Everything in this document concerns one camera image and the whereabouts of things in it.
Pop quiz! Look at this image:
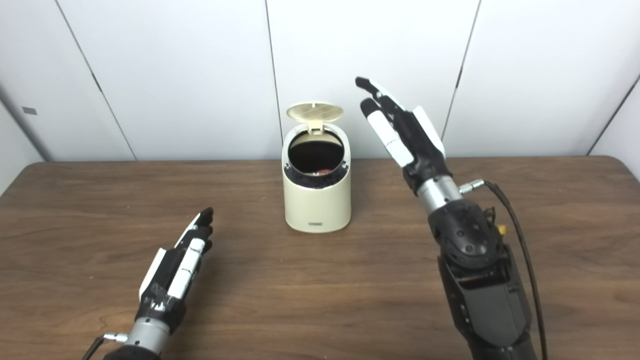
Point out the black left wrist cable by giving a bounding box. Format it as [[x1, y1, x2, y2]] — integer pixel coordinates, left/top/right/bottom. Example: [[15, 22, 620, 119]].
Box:
[[81, 332, 128, 360]]

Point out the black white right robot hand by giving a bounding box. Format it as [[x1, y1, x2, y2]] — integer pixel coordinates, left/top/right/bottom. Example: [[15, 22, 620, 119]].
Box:
[[355, 76, 453, 196]]

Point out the cream round bin lid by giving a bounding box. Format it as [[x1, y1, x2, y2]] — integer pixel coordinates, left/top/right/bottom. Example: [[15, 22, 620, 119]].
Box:
[[286, 101, 345, 135]]

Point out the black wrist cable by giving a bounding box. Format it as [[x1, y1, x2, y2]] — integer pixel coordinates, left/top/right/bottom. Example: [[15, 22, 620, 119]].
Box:
[[81, 332, 128, 360], [459, 179, 549, 360]]

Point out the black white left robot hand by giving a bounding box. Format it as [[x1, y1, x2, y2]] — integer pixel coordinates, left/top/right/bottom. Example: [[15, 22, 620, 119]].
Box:
[[134, 207, 215, 335]]

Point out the black bin liner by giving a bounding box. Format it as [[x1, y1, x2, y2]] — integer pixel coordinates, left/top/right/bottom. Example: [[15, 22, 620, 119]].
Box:
[[284, 131, 349, 190]]

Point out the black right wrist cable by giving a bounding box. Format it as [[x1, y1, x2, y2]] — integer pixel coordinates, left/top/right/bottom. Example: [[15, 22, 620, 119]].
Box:
[[459, 179, 549, 360]]

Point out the cream-colored bin body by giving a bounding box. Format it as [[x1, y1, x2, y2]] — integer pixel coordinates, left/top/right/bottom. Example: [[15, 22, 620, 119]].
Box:
[[281, 122, 352, 234]]

